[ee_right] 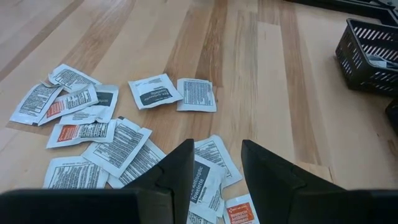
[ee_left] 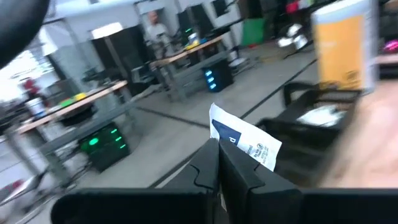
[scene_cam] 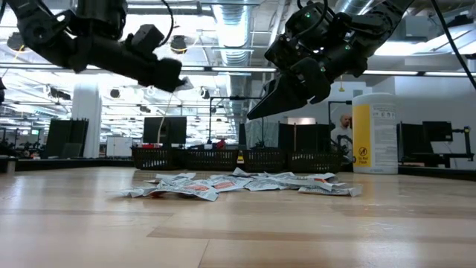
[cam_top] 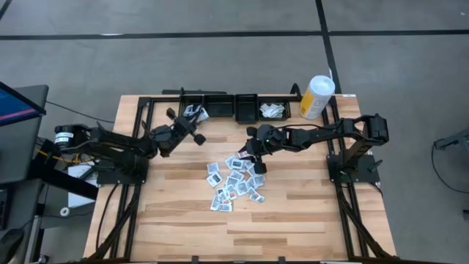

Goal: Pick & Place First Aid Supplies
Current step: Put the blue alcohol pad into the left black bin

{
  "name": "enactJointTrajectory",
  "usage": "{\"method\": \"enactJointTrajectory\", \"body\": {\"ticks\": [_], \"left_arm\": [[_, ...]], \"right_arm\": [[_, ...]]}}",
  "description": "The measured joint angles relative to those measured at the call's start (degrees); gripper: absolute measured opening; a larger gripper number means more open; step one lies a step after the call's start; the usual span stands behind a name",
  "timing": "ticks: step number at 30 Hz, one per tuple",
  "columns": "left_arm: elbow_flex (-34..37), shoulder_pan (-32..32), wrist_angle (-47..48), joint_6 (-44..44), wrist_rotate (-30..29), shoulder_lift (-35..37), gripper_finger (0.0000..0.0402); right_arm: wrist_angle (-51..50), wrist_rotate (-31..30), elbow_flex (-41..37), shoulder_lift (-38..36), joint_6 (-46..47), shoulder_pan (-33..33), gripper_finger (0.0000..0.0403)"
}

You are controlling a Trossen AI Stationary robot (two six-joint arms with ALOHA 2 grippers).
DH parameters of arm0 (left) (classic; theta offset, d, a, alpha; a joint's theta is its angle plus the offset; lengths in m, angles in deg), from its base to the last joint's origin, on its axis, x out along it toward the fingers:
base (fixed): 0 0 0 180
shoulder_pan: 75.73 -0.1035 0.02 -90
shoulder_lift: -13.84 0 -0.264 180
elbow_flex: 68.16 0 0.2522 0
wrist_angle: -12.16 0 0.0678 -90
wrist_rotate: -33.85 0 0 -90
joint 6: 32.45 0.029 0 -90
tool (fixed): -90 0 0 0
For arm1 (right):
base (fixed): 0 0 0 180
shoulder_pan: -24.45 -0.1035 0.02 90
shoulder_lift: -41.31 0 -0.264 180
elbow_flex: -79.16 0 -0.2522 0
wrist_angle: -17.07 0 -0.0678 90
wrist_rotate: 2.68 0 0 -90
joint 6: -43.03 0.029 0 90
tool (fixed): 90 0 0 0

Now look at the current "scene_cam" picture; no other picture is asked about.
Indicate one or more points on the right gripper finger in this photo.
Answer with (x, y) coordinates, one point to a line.
(279, 100)
(275, 83)

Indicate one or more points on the white printed first aid packet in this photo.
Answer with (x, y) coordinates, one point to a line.
(139, 192)
(182, 193)
(331, 191)
(316, 175)
(187, 85)
(175, 176)
(266, 184)

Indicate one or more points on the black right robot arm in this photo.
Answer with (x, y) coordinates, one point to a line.
(372, 22)

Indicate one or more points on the black monitor on arm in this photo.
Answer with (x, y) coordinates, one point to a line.
(437, 131)

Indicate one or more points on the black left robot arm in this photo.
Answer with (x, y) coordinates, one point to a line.
(44, 37)

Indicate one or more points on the black ceiling spotlight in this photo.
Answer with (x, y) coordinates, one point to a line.
(178, 44)

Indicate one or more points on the ceiling light strip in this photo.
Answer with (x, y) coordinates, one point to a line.
(241, 69)
(409, 72)

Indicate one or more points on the black partition screen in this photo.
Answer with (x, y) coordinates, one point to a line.
(305, 136)

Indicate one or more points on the black computer monitor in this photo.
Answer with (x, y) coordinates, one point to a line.
(165, 130)

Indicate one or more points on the person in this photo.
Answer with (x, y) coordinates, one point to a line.
(340, 134)

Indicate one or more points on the black mesh basket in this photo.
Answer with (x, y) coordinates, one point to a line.
(262, 159)
(212, 159)
(314, 162)
(158, 160)

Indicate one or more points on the small red object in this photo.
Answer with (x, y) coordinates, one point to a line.
(221, 144)

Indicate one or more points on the white board panel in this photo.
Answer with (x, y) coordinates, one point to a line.
(119, 146)

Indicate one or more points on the white room pillar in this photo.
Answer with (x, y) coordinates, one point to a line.
(87, 123)

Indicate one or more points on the white yellow wipes canister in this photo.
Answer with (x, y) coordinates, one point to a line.
(375, 149)

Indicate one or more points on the black tall cabinet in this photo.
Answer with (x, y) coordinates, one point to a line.
(67, 137)

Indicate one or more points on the black workstation rig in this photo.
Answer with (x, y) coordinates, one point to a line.
(409, 139)

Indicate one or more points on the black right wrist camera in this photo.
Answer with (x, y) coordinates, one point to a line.
(280, 52)

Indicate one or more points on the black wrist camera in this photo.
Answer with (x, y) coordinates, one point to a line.
(280, 52)
(147, 37)

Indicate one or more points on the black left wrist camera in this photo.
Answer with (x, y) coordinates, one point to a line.
(147, 37)

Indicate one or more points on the black metal stand frame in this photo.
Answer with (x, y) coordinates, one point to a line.
(340, 101)

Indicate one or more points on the silver ribbed ventilation duct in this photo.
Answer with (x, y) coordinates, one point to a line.
(232, 30)

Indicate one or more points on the grey metal post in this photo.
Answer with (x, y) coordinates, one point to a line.
(7, 164)

